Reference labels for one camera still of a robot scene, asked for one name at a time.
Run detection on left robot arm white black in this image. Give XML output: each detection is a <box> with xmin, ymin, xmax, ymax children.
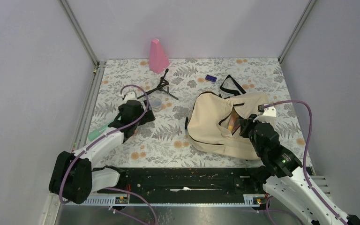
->
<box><xmin>48</xmin><ymin>100</ymin><xmax>155</xmax><ymax>204</ymax></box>

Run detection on mint green tube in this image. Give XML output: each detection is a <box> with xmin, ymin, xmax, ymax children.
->
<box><xmin>87</xmin><ymin>124</ymin><xmax>108</xmax><ymax>142</ymax></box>

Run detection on black folding tripod stand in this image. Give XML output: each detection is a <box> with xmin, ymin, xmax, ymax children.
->
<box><xmin>146</xmin><ymin>68</ymin><xmax>179</xmax><ymax>100</ymax></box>

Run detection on clear jar of clips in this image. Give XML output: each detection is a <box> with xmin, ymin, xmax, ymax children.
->
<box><xmin>150</xmin><ymin>98</ymin><xmax>162</xmax><ymax>112</ymax></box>

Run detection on pink cone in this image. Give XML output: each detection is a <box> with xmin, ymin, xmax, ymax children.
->
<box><xmin>149</xmin><ymin>38</ymin><xmax>170</xmax><ymax>74</ymax></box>

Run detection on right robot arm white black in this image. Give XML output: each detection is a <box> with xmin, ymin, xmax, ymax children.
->
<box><xmin>240</xmin><ymin>114</ymin><xmax>360</xmax><ymax>225</ymax></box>

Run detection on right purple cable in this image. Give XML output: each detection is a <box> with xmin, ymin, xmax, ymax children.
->
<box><xmin>257</xmin><ymin>100</ymin><xmax>350</xmax><ymax>225</ymax></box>

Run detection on purple small block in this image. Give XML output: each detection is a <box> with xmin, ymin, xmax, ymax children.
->
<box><xmin>205</xmin><ymin>75</ymin><xmax>217</xmax><ymax>83</ymax></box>

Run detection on pink highlighter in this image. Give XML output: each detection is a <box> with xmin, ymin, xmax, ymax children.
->
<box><xmin>232</xmin><ymin>121</ymin><xmax>240</xmax><ymax>134</ymax></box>

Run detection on cream canvas backpack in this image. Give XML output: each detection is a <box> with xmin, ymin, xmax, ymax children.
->
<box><xmin>185</xmin><ymin>75</ymin><xmax>269</xmax><ymax>160</ymax></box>

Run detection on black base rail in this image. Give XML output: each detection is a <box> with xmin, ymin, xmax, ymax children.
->
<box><xmin>116</xmin><ymin>167</ymin><xmax>270</xmax><ymax>206</ymax></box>

